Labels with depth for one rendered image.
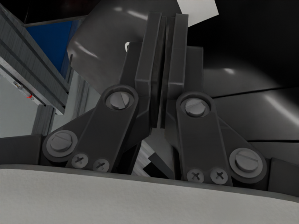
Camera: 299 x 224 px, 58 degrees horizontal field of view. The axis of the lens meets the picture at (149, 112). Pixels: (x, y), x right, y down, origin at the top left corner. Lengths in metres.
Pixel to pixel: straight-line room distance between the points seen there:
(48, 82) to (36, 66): 0.06
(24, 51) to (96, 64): 0.37
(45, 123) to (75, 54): 0.46
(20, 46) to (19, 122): 0.68
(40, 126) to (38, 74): 0.13
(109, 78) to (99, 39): 0.03
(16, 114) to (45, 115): 0.55
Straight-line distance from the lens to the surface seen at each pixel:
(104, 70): 0.18
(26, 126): 1.17
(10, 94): 1.25
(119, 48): 0.16
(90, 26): 0.17
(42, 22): 0.33
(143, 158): 0.26
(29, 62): 0.56
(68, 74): 0.73
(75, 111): 1.10
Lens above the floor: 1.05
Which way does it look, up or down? 19 degrees down
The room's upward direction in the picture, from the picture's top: 174 degrees counter-clockwise
